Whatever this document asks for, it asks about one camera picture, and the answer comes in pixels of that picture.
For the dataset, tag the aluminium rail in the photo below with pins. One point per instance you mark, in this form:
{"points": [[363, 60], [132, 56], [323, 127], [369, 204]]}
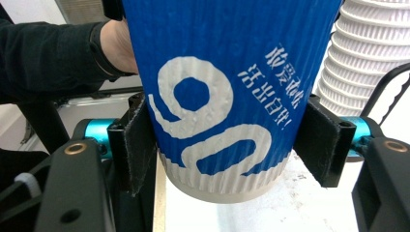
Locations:
{"points": [[96, 98]]}

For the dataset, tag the black wristband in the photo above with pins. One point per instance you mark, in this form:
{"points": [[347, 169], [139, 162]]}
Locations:
{"points": [[96, 51]]}

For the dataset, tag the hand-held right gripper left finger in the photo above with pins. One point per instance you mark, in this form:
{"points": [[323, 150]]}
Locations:
{"points": [[138, 148]]}

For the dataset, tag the white table mat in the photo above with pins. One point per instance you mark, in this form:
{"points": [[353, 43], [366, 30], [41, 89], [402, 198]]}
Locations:
{"points": [[290, 212]]}

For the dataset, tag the blue paper cup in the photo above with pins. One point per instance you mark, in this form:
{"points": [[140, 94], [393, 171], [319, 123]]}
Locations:
{"points": [[225, 48]]}

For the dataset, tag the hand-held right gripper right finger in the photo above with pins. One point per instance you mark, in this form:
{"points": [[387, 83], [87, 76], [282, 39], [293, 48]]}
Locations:
{"points": [[322, 141]]}

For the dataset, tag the stack of white ribbed cups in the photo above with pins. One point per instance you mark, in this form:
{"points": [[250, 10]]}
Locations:
{"points": [[364, 48]]}

